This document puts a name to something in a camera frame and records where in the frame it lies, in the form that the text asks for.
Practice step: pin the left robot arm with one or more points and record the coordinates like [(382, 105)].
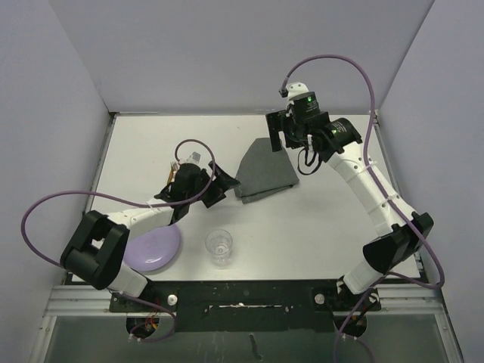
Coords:
[(96, 250)]

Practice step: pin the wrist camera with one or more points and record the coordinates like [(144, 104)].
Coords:
[(293, 89), (194, 158)]

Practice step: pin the purple plate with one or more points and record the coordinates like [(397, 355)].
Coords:
[(154, 249)]

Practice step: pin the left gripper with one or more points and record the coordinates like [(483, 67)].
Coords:
[(225, 183)]

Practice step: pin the green handled knife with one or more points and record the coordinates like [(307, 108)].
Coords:
[(171, 176)]

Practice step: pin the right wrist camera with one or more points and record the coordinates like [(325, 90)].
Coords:
[(293, 89)]

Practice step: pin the clear drinking glass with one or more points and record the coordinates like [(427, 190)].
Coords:
[(219, 244)]

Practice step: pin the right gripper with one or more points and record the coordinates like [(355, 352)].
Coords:
[(278, 122)]

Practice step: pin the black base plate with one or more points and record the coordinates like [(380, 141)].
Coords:
[(253, 306)]

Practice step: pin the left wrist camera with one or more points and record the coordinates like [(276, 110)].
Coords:
[(194, 158)]

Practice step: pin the grey cloth napkin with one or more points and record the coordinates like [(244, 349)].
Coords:
[(263, 173)]

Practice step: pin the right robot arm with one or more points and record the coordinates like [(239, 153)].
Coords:
[(338, 144)]

